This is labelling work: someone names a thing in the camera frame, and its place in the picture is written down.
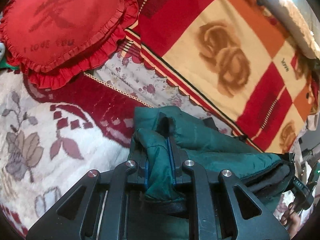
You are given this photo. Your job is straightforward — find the teal quilted jacket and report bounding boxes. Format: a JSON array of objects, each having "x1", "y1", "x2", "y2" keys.
[{"x1": 126, "y1": 105, "x2": 296, "y2": 240}]

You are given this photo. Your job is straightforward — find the person's right hand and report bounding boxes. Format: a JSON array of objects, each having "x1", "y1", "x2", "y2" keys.
[{"x1": 280, "y1": 203, "x2": 301, "y2": 239}]

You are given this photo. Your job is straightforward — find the white maroon floral blanket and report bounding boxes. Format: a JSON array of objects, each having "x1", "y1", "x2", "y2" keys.
[{"x1": 1, "y1": 70, "x2": 144, "y2": 239}]

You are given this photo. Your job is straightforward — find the white floral bed sheet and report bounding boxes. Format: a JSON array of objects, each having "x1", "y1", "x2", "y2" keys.
[{"x1": 93, "y1": 52, "x2": 232, "y2": 136}]

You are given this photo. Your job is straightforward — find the red cream rose blanket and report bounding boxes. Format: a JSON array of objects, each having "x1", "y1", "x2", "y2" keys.
[{"x1": 126, "y1": 0, "x2": 319, "y2": 153}]

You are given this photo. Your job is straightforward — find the red heart-shaped pillow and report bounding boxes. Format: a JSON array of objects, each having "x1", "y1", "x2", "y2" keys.
[{"x1": 1, "y1": 0, "x2": 138, "y2": 89}]

